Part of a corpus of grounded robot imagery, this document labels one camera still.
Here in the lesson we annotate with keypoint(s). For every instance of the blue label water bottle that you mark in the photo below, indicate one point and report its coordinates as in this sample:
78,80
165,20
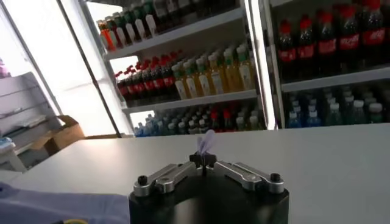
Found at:
149,128
294,121
314,120
138,131

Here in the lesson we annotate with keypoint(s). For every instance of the green tinted drink bottle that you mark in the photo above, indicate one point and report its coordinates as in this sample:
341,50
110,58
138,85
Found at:
334,117
376,114
358,114

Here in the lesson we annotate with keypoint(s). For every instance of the purple t-shirt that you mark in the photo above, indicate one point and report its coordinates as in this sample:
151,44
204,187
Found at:
45,207

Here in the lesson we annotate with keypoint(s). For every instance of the grey window mullion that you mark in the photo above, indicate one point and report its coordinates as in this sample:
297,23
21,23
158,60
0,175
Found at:
30,61

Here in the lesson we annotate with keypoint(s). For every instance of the brown cardboard box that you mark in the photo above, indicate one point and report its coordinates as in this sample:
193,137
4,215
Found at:
61,137

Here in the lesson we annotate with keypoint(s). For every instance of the grey metal shelf unit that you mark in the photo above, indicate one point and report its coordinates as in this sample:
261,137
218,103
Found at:
335,80
189,102

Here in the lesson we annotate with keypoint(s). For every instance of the orange drink bottle white label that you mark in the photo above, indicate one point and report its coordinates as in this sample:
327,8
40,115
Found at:
105,41

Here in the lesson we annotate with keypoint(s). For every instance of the dark window post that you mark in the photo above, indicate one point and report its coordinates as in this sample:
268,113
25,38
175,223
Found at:
88,67

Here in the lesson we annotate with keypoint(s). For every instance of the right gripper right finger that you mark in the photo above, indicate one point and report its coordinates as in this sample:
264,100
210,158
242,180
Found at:
246,178

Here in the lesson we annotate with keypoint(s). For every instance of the green cap dark tea bottle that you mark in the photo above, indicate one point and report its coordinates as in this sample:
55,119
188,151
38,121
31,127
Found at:
140,28
151,24
131,32
122,35
114,38

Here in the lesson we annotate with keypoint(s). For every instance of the white low stand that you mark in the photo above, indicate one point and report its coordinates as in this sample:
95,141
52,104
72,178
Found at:
9,158

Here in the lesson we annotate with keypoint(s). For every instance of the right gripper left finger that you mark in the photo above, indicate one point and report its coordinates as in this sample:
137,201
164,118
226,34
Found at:
170,178

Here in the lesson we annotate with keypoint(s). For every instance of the grey storage rack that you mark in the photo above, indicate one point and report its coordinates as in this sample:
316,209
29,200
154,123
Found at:
24,106

